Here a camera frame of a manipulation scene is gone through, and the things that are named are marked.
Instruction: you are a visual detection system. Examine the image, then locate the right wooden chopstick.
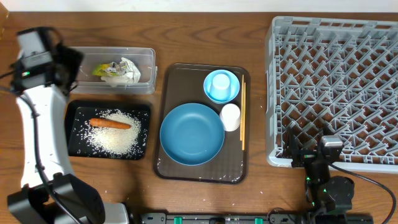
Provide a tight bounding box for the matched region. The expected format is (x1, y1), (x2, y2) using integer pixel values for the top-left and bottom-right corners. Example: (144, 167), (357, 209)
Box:
(242, 82), (246, 151)

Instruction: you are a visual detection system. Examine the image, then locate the clear plastic bin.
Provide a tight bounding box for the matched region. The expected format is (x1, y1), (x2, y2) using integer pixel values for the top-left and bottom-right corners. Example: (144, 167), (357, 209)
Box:
(73, 47), (157, 95)

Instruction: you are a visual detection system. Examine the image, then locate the yellow foil snack wrapper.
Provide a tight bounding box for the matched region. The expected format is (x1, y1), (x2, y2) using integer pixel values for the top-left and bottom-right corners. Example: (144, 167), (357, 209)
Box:
(91, 62), (119, 77)

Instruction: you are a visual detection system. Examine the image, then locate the wooden chopstick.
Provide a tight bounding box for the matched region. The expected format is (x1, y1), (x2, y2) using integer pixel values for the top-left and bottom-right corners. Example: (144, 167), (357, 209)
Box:
(242, 82), (246, 151)
(239, 75), (244, 141)

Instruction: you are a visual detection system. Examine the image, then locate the black waste tray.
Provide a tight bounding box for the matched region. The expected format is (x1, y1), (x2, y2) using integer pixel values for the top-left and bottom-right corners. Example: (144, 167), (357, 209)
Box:
(65, 100), (150, 160)

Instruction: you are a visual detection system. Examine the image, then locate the grey dishwasher rack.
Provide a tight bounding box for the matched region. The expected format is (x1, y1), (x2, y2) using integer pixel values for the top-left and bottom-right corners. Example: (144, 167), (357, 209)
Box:
(266, 16), (397, 174)

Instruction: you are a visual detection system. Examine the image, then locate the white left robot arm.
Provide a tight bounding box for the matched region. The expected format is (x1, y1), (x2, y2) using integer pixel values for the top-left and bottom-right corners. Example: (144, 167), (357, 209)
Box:
(7, 44), (129, 223)

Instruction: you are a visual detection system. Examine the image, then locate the light blue small bowl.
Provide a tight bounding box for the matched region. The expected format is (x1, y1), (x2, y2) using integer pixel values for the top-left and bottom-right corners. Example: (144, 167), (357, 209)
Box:
(203, 70), (241, 104)

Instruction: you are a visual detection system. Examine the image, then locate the dark brown serving tray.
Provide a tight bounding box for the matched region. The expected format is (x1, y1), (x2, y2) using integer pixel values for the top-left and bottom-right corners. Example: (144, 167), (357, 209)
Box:
(154, 63), (250, 184)

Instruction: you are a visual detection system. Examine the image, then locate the large blue plate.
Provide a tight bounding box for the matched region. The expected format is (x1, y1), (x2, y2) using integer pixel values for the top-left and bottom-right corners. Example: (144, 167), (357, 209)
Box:
(160, 103), (225, 166)

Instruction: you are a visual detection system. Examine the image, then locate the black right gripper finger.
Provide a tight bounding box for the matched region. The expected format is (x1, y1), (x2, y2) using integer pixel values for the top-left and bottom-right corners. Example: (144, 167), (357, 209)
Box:
(303, 124), (331, 148)
(282, 128), (300, 159)

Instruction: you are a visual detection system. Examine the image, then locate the pile of white rice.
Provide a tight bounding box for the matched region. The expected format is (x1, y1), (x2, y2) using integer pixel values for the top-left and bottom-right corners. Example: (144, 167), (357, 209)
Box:
(80, 110), (141, 156)

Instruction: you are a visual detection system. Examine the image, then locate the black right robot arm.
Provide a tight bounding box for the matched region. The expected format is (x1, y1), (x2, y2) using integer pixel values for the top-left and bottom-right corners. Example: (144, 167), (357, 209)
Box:
(286, 128), (354, 223)

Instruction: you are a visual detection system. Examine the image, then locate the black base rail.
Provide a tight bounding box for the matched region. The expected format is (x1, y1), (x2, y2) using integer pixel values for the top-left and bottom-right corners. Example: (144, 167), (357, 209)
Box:
(138, 211), (374, 224)

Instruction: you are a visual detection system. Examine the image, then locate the left wooden chopstick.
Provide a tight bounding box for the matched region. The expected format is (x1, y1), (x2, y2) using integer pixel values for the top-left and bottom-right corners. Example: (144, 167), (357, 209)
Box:
(239, 75), (244, 141)

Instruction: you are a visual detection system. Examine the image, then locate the orange carrot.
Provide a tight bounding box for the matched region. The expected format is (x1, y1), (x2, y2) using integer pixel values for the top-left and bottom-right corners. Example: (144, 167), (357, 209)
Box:
(90, 118), (131, 129)

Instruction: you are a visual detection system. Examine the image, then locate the light blue cup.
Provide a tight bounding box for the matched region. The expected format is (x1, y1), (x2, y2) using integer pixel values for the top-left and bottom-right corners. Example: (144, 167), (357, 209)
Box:
(209, 73), (231, 101)

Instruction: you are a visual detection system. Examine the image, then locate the white paper napkin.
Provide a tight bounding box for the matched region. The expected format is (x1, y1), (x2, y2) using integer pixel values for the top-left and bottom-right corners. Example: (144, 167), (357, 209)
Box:
(101, 57), (141, 87)

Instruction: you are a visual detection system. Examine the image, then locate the white cup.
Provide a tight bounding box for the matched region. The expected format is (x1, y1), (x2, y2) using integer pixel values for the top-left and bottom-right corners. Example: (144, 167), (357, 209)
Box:
(220, 103), (241, 132)

